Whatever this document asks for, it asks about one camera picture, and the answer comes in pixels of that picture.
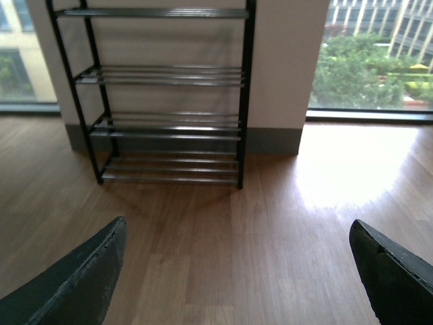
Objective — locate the black metal shoe rack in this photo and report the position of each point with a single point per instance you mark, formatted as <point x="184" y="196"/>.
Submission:
<point x="161" y="88"/>

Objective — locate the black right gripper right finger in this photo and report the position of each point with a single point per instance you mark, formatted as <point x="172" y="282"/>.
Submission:
<point x="397" y="282"/>

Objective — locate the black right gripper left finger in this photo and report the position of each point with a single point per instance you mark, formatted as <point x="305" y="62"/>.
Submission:
<point x="77" y="289"/>

